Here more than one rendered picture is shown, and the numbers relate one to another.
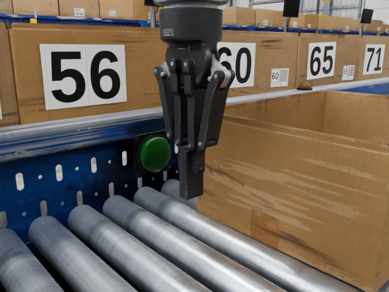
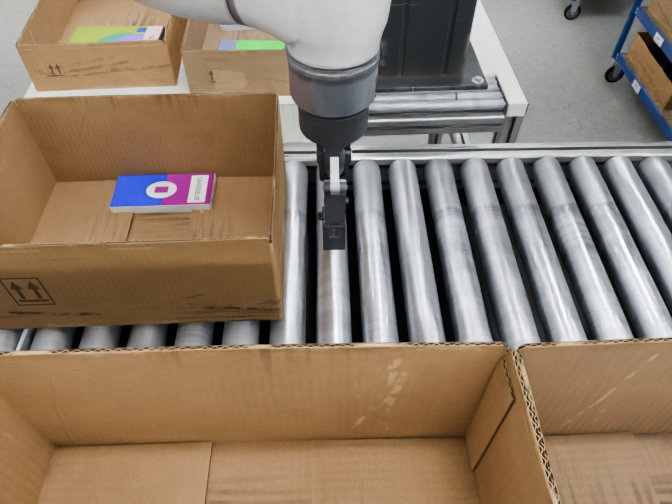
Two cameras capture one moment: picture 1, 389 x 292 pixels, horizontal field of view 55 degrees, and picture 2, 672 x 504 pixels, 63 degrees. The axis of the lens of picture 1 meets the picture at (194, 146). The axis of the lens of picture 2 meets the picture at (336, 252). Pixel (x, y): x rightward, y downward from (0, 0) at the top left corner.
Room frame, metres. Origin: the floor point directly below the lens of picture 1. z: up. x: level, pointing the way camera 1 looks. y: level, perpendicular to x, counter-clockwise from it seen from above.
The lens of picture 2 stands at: (0.84, 0.32, 1.39)
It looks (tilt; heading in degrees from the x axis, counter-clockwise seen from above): 50 degrees down; 220
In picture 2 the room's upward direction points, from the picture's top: straight up
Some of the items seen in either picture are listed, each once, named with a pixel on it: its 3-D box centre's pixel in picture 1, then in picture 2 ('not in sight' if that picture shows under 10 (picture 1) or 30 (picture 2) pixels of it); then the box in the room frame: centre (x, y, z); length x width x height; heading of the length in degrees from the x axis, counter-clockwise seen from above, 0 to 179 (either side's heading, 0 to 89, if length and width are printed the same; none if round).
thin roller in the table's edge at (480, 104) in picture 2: not in sight; (433, 105); (0.00, -0.12, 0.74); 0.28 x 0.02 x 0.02; 133
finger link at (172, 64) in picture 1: (184, 102); (334, 185); (0.47, 0.01, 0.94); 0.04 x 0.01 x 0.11; 131
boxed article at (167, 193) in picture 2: not in sight; (164, 193); (0.52, -0.31, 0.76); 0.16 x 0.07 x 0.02; 132
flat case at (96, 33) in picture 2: not in sight; (113, 45); (0.32, -0.72, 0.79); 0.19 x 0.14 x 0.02; 131
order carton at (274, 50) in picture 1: (215, 63); not in sight; (1.10, -0.06, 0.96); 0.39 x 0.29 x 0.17; 131
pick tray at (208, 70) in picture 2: not in sight; (263, 24); (0.07, -0.53, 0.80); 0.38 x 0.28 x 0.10; 41
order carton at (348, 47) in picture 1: (294, 59); not in sight; (1.36, -0.36, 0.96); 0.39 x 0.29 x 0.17; 131
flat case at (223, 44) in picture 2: not in sight; (260, 60); (0.15, -0.46, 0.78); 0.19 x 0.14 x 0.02; 128
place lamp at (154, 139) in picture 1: (156, 154); not in sight; (0.69, 0.07, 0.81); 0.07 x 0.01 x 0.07; 131
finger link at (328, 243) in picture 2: (189, 170); (334, 230); (0.47, 0.01, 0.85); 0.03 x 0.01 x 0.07; 131
